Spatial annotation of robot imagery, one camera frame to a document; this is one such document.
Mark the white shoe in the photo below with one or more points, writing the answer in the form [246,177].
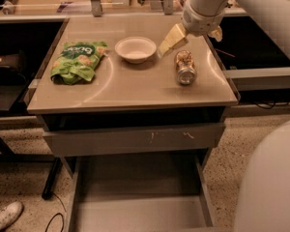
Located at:
[10,214]

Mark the grey top drawer front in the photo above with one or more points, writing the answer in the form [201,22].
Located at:
[72,143]

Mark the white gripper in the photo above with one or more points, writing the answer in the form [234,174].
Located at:
[201,23]

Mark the grey drawer cabinet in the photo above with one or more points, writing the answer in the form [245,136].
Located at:
[125,95]

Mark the black desk leg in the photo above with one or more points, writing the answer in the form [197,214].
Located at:
[50,180]

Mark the white paper bowl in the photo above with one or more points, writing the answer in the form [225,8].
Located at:
[135,50]

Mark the green snack bag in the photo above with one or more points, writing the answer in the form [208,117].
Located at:
[77,62]

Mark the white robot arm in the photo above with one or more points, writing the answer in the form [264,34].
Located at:
[264,197]

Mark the orange soda can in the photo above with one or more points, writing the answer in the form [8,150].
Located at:
[185,67]

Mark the open middle drawer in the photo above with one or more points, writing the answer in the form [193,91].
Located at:
[159,192]

